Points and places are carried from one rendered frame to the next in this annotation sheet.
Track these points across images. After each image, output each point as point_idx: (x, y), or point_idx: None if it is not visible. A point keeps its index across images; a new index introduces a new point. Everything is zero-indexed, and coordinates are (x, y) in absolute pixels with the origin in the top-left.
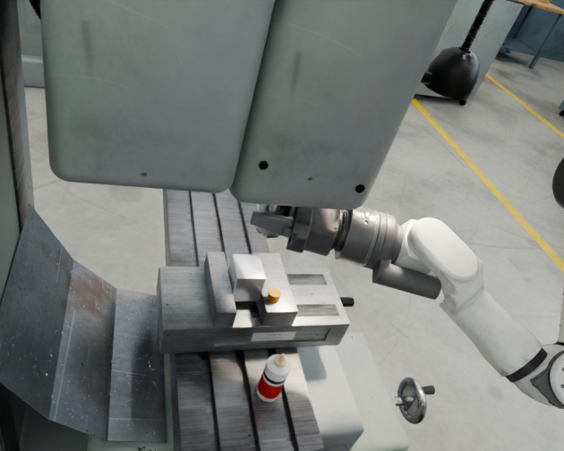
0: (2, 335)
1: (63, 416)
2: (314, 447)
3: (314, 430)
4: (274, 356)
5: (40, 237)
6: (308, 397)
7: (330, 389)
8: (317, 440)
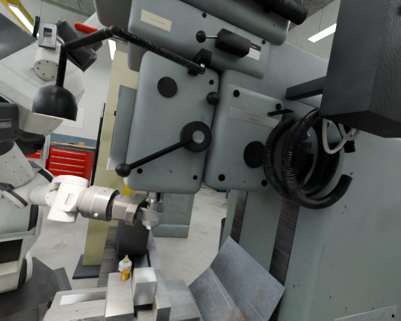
0: (233, 246)
1: (206, 271)
2: (105, 269)
3: (102, 273)
4: (127, 264)
5: (267, 292)
6: (98, 285)
7: None
8: (102, 271)
